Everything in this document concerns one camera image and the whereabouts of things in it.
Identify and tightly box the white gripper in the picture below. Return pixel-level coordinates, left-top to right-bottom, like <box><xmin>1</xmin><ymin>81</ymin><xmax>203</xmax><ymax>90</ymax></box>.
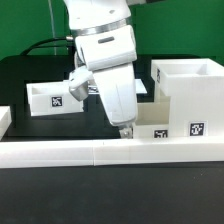
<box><xmin>93</xmin><ymin>63</ymin><xmax>138</xmax><ymax>139</ymax></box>

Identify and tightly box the white front drawer box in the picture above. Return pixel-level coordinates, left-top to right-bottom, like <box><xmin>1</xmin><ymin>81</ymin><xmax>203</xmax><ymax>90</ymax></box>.
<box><xmin>133</xmin><ymin>102</ymin><xmax>170</xmax><ymax>139</ymax></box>

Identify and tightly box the white drawer box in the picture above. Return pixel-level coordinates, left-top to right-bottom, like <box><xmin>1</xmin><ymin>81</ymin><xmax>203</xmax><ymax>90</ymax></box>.
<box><xmin>133</xmin><ymin>102</ymin><xmax>170</xmax><ymax>139</ymax></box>
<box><xmin>26</xmin><ymin>81</ymin><xmax>83</xmax><ymax>116</ymax></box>

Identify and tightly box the white drawer cabinet frame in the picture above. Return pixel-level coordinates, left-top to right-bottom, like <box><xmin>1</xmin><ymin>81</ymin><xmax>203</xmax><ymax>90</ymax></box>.
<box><xmin>151</xmin><ymin>58</ymin><xmax>224</xmax><ymax>137</ymax></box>

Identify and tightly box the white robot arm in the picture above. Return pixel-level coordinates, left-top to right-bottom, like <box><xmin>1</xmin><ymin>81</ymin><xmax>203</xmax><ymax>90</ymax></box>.
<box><xmin>63</xmin><ymin>0</ymin><xmax>150</xmax><ymax>138</ymax></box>

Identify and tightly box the white marker tag sheet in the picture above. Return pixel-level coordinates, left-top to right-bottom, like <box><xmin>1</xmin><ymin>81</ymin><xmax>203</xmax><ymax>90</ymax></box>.
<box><xmin>88</xmin><ymin>79</ymin><xmax>147</xmax><ymax>95</ymax></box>

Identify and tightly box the white left barrier block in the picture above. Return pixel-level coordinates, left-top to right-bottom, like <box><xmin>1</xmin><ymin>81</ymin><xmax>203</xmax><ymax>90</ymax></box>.
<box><xmin>0</xmin><ymin>106</ymin><xmax>12</xmax><ymax>140</ymax></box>

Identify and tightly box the white front barrier rail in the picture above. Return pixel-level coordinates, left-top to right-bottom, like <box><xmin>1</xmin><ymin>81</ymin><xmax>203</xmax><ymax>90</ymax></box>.
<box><xmin>0</xmin><ymin>137</ymin><xmax>224</xmax><ymax>169</ymax></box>

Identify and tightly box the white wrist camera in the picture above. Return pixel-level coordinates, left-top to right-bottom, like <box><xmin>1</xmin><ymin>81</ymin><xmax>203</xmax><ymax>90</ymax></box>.
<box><xmin>69</xmin><ymin>66</ymin><xmax>93</xmax><ymax>101</ymax></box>

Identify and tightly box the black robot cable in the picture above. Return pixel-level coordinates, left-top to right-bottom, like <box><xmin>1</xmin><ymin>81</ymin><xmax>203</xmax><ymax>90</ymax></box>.
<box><xmin>19</xmin><ymin>0</ymin><xmax>76</xmax><ymax>56</ymax></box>

